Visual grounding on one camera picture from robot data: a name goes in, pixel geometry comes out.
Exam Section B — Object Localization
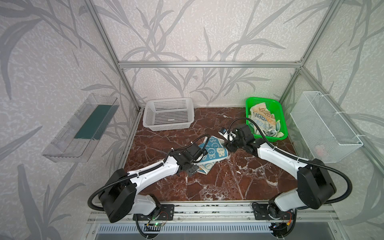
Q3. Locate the blue bunny pattern towel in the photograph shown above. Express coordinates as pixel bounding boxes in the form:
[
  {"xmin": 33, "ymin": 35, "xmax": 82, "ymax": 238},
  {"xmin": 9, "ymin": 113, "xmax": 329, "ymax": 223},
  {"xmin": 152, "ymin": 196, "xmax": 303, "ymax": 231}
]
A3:
[{"xmin": 197, "ymin": 136, "xmax": 229, "ymax": 175}]

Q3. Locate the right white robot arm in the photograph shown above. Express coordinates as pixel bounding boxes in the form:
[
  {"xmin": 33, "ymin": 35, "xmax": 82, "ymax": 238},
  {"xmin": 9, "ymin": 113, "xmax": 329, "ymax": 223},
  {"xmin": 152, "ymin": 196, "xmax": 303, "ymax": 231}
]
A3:
[{"xmin": 220, "ymin": 124, "xmax": 337, "ymax": 218}]

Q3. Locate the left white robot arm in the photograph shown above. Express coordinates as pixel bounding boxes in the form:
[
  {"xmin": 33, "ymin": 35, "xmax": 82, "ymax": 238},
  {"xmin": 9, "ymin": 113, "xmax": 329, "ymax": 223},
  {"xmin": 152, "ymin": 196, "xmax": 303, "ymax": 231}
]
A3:
[{"xmin": 88, "ymin": 144, "xmax": 208, "ymax": 223}]

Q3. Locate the beige crumpled towel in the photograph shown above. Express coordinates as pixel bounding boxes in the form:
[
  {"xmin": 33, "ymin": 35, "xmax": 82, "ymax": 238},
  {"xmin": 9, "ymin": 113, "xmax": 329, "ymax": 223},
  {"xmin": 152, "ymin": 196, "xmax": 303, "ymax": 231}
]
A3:
[{"xmin": 249, "ymin": 103, "xmax": 284, "ymax": 138}]

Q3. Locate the green plastic basket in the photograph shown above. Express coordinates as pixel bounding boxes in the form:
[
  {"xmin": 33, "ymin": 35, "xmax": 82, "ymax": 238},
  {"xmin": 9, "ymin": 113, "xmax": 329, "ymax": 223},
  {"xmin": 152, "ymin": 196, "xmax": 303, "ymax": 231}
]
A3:
[{"xmin": 246, "ymin": 97, "xmax": 288, "ymax": 142}]

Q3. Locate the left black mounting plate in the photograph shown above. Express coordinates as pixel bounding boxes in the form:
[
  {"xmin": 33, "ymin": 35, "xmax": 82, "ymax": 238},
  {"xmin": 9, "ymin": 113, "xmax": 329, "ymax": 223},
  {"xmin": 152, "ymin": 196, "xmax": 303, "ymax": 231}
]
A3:
[{"xmin": 133, "ymin": 204, "xmax": 175, "ymax": 221}]

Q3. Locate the black mounting plate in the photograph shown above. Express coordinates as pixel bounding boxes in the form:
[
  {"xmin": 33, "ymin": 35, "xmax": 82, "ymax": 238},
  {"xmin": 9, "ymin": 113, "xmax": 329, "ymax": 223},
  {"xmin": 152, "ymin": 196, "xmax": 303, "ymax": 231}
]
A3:
[
  {"xmin": 252, "ymin": 202, "xmax": 295, "ymax": 221},
  {"xmin": 133, "ymin": 204, "xmax": 175, "ymax": 221}
]

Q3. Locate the white plastic perforated basket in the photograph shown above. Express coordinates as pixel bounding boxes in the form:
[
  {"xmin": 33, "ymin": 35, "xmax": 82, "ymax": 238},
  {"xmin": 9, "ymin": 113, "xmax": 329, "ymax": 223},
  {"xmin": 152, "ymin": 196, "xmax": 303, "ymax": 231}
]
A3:
[{"xmin": 143, "ymin": 98, "xmax": 195, "ymax": 132}]

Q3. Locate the left circuit board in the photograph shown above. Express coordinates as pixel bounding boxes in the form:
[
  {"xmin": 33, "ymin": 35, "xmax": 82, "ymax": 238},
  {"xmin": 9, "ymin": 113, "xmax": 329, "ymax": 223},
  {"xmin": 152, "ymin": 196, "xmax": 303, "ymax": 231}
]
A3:
[{"xmin": 145, "ymin": 221, "xmax": 167, "ymax": 232}]

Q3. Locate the circuit board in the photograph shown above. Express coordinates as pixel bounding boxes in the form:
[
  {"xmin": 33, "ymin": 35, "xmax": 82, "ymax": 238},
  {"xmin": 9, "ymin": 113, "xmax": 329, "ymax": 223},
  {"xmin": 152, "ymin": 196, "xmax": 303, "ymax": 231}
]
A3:
[
  {"xmin": 145, "ymin": 221, "xmax": 167, "ymax": 232},
  {"xmin": 269, "ymin": 222, "xmax": 294, "ymax": 239}
]

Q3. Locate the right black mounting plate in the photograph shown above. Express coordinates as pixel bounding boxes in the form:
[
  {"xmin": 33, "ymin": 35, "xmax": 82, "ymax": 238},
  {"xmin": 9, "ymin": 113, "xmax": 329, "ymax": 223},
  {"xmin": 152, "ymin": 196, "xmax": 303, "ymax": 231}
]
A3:
[{"xmin": 252, "ymin": 202, "xmax": 295, "ymax": 221}]

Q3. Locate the right circuit board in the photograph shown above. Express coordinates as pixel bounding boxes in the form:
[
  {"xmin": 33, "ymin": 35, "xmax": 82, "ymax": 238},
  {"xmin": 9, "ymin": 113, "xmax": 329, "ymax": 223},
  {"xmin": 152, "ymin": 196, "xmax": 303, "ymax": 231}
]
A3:
[{"xmin": 269, "ymin": 222, "xmax": 294, "ymax": 239}]

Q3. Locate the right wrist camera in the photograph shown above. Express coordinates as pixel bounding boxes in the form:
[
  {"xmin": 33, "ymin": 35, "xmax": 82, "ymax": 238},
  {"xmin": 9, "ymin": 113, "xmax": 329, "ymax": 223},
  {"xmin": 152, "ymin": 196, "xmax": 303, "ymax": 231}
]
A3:
[{"xmin": 219, "ymin": 128, "xmax": 233, "ymax": 142}]

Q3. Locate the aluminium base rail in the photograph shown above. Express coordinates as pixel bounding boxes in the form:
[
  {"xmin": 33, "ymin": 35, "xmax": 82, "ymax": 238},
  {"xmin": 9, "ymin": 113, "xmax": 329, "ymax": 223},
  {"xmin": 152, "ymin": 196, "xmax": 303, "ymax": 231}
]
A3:
[{"xmin": 83, "ymin": 201, "xmax": 340, "ymax": 239}]

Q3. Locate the pink object in wire basket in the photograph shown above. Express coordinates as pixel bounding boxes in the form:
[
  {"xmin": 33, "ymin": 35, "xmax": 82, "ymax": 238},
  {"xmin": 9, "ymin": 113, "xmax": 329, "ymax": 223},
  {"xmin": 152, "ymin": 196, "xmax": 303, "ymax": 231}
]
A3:
[{"xmin": 315, "ymin": 145, "xmax": 327, "ymax": 158}]

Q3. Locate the white wire mesh basket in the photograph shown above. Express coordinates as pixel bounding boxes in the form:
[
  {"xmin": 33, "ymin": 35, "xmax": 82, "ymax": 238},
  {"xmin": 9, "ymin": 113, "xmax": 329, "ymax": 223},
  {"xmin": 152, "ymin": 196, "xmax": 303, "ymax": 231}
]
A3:
[{"xmin": 291, "ymin": 91, "xmax": 363, "ymax": 164}]

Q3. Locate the left black corrugated cable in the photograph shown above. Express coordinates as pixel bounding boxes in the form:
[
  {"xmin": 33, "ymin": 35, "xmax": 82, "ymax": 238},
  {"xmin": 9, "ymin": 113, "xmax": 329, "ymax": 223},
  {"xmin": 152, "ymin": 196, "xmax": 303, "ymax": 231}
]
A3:
[{"xmin": 87, "ymin": 134, "xmax": 211, "ymax": 212}]

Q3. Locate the black corrugated cable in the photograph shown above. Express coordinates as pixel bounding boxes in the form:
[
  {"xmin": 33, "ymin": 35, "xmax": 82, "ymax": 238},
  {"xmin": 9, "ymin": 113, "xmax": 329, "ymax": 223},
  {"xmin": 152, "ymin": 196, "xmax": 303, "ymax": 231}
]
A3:
[
  {"xmin": 87, "ymin": 134, "xmax": 211, "ymax": 212},
  {"xmin": 227, "ymin": 117, "xmax": 353, "ymax": 205}
]

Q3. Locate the right black corrugated cable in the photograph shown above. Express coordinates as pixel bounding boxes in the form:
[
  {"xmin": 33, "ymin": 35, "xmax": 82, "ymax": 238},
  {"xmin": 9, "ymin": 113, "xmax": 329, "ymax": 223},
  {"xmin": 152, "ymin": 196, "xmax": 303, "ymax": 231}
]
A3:
[{"xmin": 227, "ymin": 117, "xmax": 353, "ymax": 205}]

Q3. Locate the clear plastic wall tray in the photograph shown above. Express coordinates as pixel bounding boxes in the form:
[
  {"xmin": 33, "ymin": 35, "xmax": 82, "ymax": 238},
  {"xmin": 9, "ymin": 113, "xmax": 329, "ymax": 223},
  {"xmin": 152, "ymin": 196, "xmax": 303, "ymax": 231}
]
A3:
[{"xmin": 42, "ymin": 94, "xmax": 120, "ymax": 163}]

